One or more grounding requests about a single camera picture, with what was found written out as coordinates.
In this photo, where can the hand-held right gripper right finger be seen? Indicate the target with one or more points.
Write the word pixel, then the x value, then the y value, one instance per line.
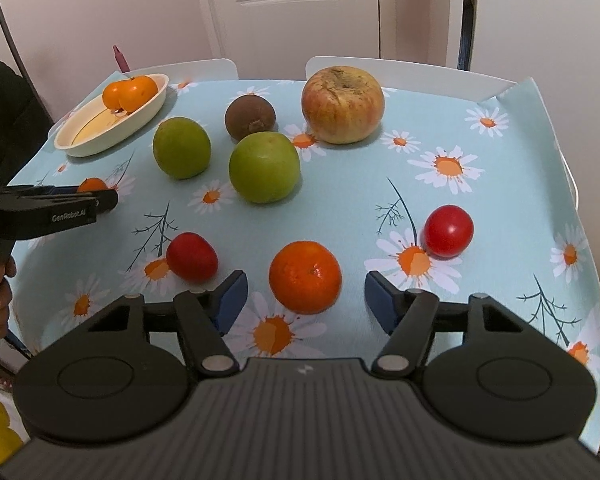
pixel 380 301

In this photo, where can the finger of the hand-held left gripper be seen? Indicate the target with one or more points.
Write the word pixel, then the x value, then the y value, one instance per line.
pixel 107 201
pixel 62 189

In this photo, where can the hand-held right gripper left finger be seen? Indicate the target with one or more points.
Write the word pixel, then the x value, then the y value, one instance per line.
pixel 232 299

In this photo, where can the small tangerine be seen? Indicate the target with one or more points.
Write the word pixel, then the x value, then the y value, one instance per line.
pixel 92 185

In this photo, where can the cream oval bowl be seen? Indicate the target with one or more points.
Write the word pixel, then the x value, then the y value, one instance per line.
pixel 100 132

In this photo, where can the large tangerine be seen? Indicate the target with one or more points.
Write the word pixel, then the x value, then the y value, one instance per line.
pixel 305 277

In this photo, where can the green round fruit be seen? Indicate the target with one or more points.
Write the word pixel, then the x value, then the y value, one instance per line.
pixel 264 167
pixel 181 149

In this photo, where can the large yellow-red apple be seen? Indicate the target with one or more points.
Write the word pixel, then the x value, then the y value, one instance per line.
pixel 342 105

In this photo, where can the red tomato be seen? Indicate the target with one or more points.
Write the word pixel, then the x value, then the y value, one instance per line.
pixel 191 257
pixel 447 232

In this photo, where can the dark cloth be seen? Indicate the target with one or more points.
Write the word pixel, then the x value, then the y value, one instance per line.
pixel 10 125

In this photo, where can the daisy print tablecloth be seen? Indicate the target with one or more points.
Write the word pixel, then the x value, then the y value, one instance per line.
pixel 345 210

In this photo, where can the orange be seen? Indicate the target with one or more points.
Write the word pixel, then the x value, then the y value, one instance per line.
pixel 114 96
pixel 140 91

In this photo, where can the black metal stand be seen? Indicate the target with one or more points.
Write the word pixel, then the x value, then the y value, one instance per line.
pixel 10 42

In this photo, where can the white chair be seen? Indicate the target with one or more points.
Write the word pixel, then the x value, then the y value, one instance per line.
pixel 200 67
pixel 420 72

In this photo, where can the brown round fruit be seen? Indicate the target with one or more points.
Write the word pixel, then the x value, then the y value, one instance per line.
pixel 247 115

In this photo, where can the white door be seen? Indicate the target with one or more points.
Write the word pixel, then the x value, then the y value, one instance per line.
pixel 290 10

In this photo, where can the white refrigerator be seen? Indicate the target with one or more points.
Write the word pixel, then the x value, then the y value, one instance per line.
pixel 555 15

